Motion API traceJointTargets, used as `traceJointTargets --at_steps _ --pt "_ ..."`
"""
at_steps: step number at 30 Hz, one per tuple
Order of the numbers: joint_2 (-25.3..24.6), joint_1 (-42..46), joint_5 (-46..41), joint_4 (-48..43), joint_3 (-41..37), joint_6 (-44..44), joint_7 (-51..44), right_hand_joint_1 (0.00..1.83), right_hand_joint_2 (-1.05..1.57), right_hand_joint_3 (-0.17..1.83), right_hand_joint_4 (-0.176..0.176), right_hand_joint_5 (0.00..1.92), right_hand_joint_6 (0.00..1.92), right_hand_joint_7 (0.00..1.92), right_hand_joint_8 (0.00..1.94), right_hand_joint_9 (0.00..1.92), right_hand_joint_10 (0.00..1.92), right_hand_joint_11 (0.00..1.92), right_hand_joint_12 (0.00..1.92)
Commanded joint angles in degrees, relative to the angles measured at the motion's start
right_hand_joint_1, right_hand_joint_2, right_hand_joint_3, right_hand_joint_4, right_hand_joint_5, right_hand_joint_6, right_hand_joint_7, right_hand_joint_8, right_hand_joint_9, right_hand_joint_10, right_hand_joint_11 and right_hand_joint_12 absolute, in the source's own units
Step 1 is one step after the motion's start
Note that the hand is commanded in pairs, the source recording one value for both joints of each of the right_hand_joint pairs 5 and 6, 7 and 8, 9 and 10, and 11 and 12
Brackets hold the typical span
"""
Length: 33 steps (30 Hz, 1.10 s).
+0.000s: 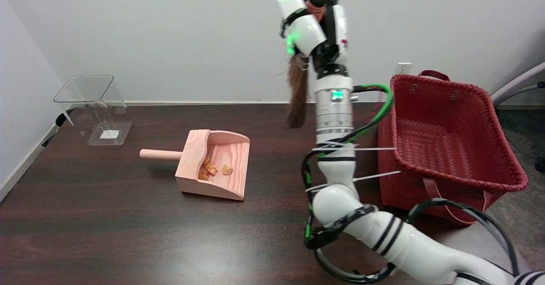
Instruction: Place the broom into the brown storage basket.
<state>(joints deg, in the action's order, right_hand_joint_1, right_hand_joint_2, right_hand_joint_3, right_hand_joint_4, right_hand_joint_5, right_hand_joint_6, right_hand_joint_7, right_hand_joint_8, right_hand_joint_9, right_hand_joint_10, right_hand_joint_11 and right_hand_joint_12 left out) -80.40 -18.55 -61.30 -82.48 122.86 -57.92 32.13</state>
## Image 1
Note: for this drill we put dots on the red-brown woven storage basket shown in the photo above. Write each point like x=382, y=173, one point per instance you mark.
x=447, y=148

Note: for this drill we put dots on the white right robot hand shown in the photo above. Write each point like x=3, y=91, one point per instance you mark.
x=308, y=29

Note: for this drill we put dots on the small brown bristle broom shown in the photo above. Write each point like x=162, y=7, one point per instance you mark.
x=298, y=93

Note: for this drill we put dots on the white sticker label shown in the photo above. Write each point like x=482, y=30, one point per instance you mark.
x=109, y=134

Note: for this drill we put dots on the orange crumb piece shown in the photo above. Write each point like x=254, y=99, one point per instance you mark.
x=211, y=170
x=206, y=160
x=203, y=175
x=227, y=169

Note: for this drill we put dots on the clear plastic container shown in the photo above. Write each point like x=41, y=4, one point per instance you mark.
x=91, y=106

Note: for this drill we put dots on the white wall outlet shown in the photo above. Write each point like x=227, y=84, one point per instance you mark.
x=403, y=68

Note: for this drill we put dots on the black chair base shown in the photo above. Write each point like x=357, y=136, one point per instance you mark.
x=540, y=166

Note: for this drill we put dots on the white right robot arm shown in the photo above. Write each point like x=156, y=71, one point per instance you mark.
x=334, y=119

